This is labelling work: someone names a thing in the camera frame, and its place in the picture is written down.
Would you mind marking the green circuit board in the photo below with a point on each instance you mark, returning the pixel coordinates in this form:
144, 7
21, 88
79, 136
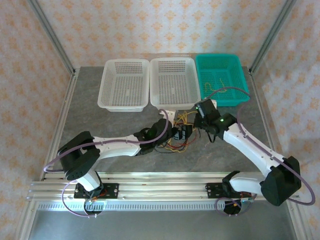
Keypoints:
247, 199

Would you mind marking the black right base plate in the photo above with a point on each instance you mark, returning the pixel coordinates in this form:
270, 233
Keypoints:
212, 191

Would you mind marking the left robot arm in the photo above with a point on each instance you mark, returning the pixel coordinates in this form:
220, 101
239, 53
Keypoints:
115, 147

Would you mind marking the orange patterned backdrop cloth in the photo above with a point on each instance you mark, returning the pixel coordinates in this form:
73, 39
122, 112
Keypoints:
160, 25

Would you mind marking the grey metal sheet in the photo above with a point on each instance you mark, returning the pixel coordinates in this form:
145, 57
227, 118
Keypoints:
162, 225

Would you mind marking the teal perforated plastic basket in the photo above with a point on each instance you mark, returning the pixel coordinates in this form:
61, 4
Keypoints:
232, 72

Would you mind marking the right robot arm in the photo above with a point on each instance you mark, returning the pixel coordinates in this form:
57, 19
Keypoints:
250, 147

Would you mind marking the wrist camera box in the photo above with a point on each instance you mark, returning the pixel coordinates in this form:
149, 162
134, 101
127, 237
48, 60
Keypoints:
170, 115
213, 103

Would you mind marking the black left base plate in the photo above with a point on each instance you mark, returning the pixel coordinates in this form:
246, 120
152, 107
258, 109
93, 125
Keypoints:
111, 191

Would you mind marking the aluminium table side rail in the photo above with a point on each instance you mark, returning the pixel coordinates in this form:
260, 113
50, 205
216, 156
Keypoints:
260, 100
66, 112

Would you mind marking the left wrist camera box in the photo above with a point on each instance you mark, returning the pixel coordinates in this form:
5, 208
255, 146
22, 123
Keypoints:
170, 115

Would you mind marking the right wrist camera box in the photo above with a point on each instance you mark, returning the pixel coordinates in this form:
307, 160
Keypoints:
213, 103

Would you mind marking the aluminium rail beam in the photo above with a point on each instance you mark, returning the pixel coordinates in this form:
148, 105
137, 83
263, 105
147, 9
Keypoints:
162, 186

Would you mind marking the white perforated plastic basket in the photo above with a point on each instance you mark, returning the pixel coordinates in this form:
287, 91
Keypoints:
125, 82
172, 82

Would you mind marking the aluminium frame post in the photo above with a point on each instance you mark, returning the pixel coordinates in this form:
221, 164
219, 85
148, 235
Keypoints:
52, 37
272, 37

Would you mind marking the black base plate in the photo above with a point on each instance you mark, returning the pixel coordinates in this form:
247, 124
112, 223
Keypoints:
111, 191
212, 191

